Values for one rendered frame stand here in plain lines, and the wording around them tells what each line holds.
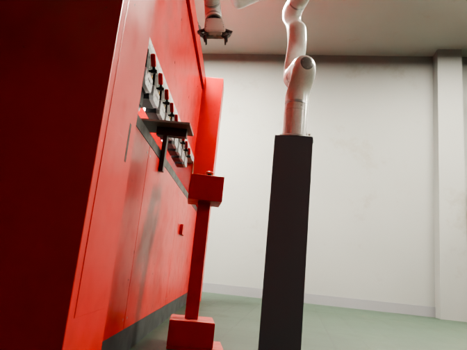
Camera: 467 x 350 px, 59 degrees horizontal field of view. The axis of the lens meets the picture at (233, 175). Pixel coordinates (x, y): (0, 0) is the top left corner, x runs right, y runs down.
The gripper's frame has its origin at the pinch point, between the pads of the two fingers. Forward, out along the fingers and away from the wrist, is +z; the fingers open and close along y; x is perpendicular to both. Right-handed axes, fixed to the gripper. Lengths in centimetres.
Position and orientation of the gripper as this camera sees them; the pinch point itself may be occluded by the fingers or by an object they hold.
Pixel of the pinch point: (215, 41)
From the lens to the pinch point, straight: 203.5
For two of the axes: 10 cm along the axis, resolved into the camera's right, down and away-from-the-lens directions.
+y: -9.9, 0.2, -1.1
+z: 0.8, 8.1, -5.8
